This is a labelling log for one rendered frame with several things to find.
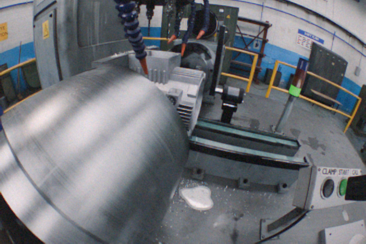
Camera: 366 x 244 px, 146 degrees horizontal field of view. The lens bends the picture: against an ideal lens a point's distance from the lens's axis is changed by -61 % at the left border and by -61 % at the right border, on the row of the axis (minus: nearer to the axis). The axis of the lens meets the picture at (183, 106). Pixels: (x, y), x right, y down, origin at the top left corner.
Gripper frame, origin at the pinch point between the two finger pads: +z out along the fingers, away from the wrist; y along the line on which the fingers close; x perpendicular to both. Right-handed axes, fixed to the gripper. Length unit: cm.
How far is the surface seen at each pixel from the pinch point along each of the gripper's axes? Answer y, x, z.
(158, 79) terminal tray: 36.6, -18.1, 17.9
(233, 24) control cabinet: 10, -288, 169
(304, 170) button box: 3.5, -2.9, 9.9
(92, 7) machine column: 59, -29, 0
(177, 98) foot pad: 29.8, -13.4, 16.7
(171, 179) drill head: 24.2, 1.4, 4.7
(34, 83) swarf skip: 433, -26, 121
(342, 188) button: -4.0, 0.1, 6.0
